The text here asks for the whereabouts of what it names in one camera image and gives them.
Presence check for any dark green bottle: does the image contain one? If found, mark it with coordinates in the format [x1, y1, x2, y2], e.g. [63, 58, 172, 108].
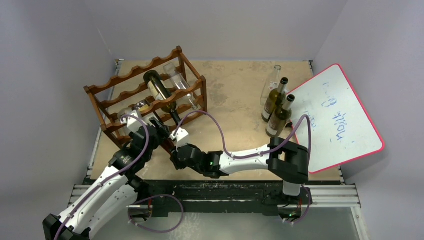
[261, 77, 289, 123]

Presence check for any clear glass wine bottle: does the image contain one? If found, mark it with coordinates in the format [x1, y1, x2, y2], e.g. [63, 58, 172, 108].
[260, 64, 282, 106]

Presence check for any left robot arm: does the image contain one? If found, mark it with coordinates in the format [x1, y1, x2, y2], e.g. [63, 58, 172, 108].
[42, 117, 170, 240]

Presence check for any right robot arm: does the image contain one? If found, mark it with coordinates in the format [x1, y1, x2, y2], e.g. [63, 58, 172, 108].
[170, 137, 310, 204]

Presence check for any short clear glass in rack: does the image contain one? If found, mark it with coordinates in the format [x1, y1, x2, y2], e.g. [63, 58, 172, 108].
[117, 107, 132, 136]

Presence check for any wooden wine rack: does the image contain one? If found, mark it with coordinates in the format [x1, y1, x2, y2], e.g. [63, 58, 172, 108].
[84, 46, 208, 149]

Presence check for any pink-framed whiteboard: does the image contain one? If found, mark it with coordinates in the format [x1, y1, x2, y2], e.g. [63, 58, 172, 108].
[291, 63, 385, 174]

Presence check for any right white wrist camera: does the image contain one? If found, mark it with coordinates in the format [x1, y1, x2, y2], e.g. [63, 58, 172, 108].
[169, 127, 190, 149]

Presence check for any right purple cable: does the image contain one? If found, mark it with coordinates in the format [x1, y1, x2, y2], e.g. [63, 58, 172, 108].
[173, 110, 313, 226]

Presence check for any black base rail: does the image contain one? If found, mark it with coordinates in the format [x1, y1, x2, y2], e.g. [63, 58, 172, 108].
[71, 178, 360, 218]

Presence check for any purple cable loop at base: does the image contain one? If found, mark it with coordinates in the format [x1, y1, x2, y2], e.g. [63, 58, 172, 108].
[127, 193, 185, 233]

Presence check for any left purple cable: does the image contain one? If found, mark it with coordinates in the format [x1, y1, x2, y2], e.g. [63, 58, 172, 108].
[52, 114, 151, 240]

